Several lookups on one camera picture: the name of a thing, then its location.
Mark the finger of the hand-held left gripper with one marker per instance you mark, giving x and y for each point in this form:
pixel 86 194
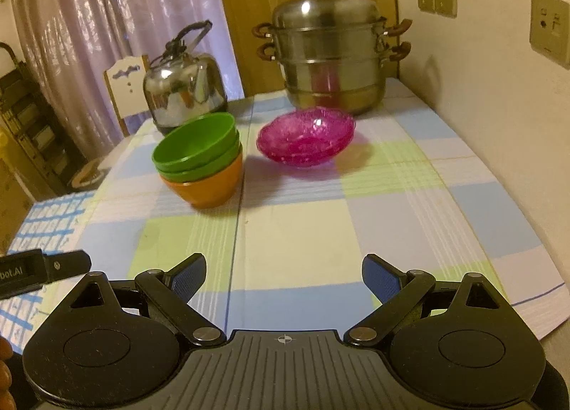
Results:
pixel 67 265

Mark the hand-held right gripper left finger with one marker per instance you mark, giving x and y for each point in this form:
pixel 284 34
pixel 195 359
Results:
pixel 191 277

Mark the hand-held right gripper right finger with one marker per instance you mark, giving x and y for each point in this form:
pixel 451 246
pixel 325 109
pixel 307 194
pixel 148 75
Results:
pixel 378 278

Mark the orange plastic bowl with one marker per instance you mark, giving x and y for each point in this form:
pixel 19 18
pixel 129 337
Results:
pixel 209 191

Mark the green plastic bowl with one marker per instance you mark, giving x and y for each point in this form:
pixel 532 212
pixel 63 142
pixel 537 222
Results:
pixel 196 138
pixel 218 169

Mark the person's left hand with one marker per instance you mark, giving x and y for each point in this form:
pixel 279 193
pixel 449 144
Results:
pixel 5 374

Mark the blue patterned cloth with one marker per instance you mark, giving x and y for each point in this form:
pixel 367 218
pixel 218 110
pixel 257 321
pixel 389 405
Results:
pixel 49 223

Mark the checked pastel tablecloth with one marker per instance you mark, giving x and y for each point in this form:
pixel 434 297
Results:
pixel 311 231

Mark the dark metal rack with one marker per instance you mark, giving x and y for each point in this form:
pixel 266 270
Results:
pixel 31 124

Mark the white wooden chair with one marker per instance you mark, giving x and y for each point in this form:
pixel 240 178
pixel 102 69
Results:
pixel 124 89

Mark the stainless steel kettle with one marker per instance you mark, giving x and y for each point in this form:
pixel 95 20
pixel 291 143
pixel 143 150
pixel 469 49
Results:
pixel 185 89

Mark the stainless steel steamer pot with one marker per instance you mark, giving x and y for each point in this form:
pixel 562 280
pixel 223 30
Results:
pixel 331 58

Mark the pale purple curtain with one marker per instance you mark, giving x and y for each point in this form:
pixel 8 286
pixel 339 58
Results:
pixel 111 13

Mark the beige wall socket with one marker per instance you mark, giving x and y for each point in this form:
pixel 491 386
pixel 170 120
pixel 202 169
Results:
pixel 550 26

